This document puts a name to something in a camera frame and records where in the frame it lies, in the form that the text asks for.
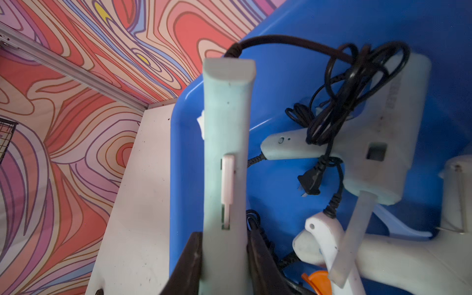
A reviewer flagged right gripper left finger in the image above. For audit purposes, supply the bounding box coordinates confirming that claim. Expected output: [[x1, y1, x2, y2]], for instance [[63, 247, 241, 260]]
[[161, 232, 203, 295]]

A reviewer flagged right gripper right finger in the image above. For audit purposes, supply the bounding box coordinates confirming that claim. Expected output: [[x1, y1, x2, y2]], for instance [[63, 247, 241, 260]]
[[247, 230, 291, 295]]

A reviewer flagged large mint glue gun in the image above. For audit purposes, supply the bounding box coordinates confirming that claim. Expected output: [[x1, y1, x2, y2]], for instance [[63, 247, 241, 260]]
[[248, 41, 431, 288]]

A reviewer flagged blue plastic storage box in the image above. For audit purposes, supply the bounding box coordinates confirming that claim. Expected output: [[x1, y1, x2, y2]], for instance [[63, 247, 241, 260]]
[[169, 0, 472, 295]]

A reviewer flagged black wire basket left wall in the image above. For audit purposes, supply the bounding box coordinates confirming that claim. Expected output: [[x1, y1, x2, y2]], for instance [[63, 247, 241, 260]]
[[0, 118, 18, 162]]

